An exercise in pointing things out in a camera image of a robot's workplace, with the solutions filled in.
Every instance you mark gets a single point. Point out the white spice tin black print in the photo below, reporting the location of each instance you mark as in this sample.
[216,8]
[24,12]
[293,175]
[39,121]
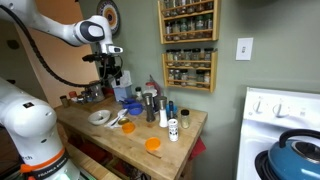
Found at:
[173,129]

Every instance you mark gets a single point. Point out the wooden butcher block table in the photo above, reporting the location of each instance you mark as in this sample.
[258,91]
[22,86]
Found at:
[133,146]

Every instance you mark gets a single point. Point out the large glass jar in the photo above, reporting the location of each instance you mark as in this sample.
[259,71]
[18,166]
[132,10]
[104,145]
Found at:
[96,91]

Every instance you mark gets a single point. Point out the small dark brown jar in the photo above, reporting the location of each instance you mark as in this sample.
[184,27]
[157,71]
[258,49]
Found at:
[64,101]

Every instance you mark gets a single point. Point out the black stove burner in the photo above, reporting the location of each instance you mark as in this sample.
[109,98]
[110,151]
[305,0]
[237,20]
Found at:
[261,165]

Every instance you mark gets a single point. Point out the decorative patterned wall plate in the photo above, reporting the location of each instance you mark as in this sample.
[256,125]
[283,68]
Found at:
[109,15]

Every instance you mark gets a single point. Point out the wooden spice rack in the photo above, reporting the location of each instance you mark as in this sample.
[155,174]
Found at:
[215,20]
[213,71]

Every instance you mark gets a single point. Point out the white light switch plate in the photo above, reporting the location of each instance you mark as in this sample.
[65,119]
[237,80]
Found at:
[244,48]

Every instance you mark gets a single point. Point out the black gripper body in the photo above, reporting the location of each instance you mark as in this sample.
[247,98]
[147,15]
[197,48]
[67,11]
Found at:
[107,65]

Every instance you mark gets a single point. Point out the small jar red lid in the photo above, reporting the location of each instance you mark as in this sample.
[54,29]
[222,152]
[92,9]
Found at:
[73,95]

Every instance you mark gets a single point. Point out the steel pepper grinder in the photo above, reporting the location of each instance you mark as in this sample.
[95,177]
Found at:
[149,107]

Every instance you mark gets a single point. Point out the white spoon rest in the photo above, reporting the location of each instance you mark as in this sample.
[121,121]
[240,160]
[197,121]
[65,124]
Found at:
[116,119]

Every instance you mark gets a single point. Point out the red cloth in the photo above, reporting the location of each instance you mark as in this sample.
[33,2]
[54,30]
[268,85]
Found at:
[197,148]

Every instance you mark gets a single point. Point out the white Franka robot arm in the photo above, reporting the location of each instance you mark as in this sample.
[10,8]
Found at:
[30,120]

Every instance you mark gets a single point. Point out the white salt shaker steel top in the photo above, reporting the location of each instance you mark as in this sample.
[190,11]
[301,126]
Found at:
[162,112]

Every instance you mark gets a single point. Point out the navy blue bowl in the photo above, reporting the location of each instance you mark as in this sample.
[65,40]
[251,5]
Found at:
[127,101]

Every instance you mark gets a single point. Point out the gold metal lid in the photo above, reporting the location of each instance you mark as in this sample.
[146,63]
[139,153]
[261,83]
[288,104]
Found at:
[123,120]

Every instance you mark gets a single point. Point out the wooden tray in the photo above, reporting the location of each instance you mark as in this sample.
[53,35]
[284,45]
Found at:
[91,104]

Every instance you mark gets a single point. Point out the white stove knob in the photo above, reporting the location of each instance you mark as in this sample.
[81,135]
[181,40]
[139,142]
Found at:
[258,106]
[280,109]

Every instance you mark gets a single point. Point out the white ceramic bowl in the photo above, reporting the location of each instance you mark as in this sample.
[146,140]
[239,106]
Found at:
[99,117]

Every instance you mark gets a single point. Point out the bright blue bowl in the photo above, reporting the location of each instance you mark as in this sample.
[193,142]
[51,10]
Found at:
[135,108]

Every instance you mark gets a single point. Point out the clear container red lid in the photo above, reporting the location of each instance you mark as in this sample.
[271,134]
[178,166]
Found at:
[151,88]

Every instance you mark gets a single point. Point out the spice jar in rack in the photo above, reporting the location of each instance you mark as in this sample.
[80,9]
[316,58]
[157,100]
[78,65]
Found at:
[208,56]
[200,4]
[207,79]
[170,56]
[176,30]
[208,25]
[168,30]
[199,26]
[191,28]
[166,7]
[177,57]
[187,57]
[184,77]
[171,76]
[200,78]
[183,29]
[196,57]

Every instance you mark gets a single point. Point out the glass spice jar black lid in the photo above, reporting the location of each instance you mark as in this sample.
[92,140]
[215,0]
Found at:
[185,119]

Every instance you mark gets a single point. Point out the white stove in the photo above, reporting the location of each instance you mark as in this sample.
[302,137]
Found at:
[266,133]

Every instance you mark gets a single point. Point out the dark blue bottle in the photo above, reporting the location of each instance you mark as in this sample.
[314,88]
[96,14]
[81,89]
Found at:
[170,110]

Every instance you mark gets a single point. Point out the white bottle black cap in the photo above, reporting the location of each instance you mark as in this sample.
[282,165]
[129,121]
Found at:
[138,93]

